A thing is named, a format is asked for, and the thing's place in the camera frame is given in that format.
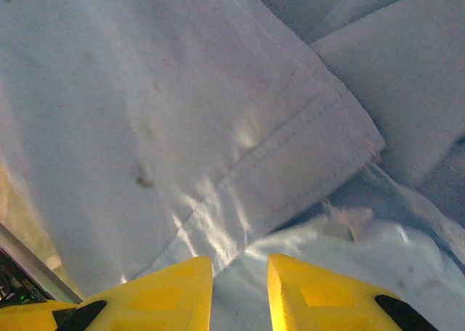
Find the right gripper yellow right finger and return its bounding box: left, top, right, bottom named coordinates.
left=267, top=253, right=440, bottom=331

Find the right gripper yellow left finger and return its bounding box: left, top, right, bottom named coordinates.
left=0, top=256, right=214, bottom=331

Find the light blue long sleeve shirt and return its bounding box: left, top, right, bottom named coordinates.
left=0, top=0, right=465, bottom=331

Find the aluminium rail frame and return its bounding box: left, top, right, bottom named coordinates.
left=0, top=221, right=83, bottom=303

